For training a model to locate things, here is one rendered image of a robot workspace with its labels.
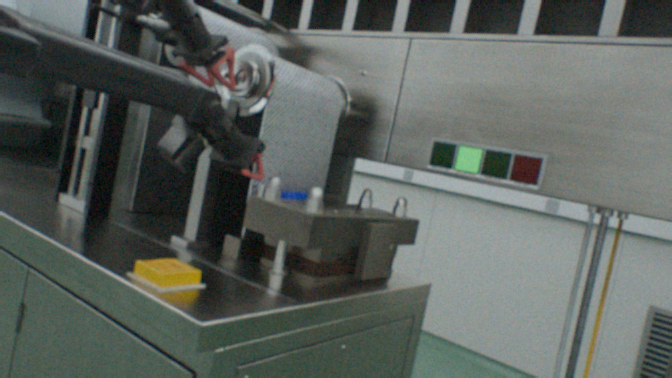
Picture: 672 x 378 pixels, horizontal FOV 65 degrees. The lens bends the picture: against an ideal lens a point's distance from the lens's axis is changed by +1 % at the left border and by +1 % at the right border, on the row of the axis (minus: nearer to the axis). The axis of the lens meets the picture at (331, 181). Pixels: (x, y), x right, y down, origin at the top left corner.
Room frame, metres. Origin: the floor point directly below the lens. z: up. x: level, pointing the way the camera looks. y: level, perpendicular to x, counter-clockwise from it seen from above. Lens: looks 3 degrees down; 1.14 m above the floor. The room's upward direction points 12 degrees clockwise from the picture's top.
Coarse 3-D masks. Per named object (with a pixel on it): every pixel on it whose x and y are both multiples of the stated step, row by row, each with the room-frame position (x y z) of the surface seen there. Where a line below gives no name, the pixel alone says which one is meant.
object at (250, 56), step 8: (240, 56) 1.07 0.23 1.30; (248, 56) 1.06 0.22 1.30; (256, 56) 1.04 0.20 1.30; (264, 64) 1.03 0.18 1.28; (264, 72) 1.02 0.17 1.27; (264, 80) 1.02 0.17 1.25; (264, 88) 1.02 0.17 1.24; (232, 96) 1.07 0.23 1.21; (256, 96) 1.03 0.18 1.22; (240, 104) 1.05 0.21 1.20; (248, 104) 1.04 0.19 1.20
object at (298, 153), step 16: (272, 112) 1.04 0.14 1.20; (272, 128) 1.04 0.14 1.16; (288, 128) 1.08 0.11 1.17; (304, 128) 1.12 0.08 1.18; (320, 128) 1.17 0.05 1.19; (272, 144) 1.05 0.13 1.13; (288, 144) 1.09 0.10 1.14; (304, 144) 1.13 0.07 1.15; (320, 144) 1.17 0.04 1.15; (272, 160) 1.06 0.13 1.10; (288, 160) 1.10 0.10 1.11; (304, 160) 1.14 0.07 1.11; (320, 160) 1.18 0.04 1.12; (272, 176) 1.07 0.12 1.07; (288, 176) 1.11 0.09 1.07; (304, 176) 1.15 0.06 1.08; (320, 176) 1.19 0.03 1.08; (304, 192) 1.16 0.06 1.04
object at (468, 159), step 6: (462, 150) 1.11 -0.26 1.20; (468, 150) 1.10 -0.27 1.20; (474, 150) 1.10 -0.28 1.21; (480, 150) 1.09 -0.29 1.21; (462, 156) 1.11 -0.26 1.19; (468, 156) 1.10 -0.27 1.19; (474, 156) 1.10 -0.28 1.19; (480, 156) 1.09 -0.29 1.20; (456, 162) 1.12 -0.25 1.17; (462, 162) 1.11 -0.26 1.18; (468, 162) 1.10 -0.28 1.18; (474, 162) 1.09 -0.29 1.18; (456, 168) 1.11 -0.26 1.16; (462, 168) 1.11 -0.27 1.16; (468, 168) 1.10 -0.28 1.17; (474, 168) 1.09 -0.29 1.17
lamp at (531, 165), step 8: (520, 160) 1.04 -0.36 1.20; (528, 160) 1.03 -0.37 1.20; (536, 160) 1.02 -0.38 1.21; (520, 168) 1.04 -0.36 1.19; (528, 168) 1.03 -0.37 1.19; (536, 168) 1.02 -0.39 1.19; (512, 176) 1.04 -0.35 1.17; (520, 176) 1.04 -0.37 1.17; (528, 176) 1.03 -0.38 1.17; (536, 176) 1.02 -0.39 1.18
